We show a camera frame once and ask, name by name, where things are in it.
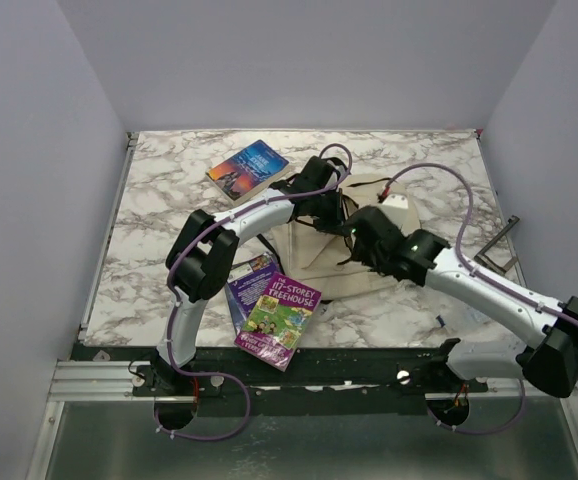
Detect cream canvas backpack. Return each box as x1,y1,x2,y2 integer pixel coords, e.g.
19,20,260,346
270,172,421,301

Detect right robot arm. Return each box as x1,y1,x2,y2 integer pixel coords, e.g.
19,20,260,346
342,206,578,398

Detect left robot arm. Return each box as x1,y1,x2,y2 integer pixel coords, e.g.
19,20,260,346
150,154,353,395

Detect blue Jane Eyre book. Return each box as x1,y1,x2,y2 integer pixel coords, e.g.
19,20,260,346
206,140,289,206

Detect clear plastic organizer box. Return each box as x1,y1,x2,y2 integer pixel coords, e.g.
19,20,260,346
436,299,490,333

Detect dark purple book underneath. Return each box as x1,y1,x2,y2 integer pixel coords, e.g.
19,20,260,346
224,253,279,334

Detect purple Treehouse book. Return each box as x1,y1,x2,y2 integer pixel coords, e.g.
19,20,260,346
234,273,322,372

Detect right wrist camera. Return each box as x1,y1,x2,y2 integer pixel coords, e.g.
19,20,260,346
379,190,409,212

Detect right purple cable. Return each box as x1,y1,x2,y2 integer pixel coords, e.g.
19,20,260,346
381,163,578,437

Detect grey metal bracket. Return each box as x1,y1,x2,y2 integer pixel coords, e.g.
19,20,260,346
475,215,520,276

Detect black metal base plate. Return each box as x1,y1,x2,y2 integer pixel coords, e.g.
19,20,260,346
51,346,518,423

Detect aluminium rail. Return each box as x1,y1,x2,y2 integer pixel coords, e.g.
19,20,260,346
50,349,520,401

